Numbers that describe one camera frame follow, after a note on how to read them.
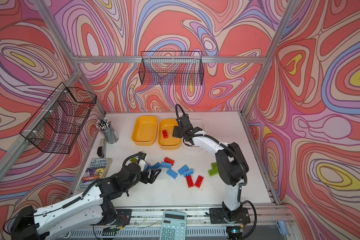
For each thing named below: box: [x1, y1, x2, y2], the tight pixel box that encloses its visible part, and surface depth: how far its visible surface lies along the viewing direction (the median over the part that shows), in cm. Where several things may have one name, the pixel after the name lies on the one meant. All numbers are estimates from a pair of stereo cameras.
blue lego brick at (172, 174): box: [166, 168, 179, 180], surface depth 89 cm
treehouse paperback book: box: [76, 157, 112, 191], surface depth 88 cm
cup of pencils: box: [95, 117, 119, 144], surface depth 95 cm
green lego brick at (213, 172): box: [208, 169, 219, 177], surface depth 88 cm
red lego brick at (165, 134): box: [162, 129, 169, 139], surface depth 106 cm
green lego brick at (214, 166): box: [211, 162, 218, 170], surface depth 92 cm
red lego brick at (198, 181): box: [194, 175, 204, 189], surface depth 86 cm
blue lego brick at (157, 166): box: [151, 162, 162, 170], surface depth 91 cm
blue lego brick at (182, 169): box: [177, 164, 189, 176], surface depth 90 cm
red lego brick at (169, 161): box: [164, 157, 175, 166], surface depth 93 cm
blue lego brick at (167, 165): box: [161, 162, 172, 169], surface depth 91 cm
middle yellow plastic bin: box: [157, 118, 182, 150], surface depth 104 cm
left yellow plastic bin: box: [131, 115, 158, 146], surface depth 108 cm
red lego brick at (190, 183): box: [186, 175, 195, 189], surface depth 85 cm
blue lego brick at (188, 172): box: [183, 168, 194, 178], surface depth 88 cm
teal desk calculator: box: [159, 211, 187, 240], surface depth 70 cm
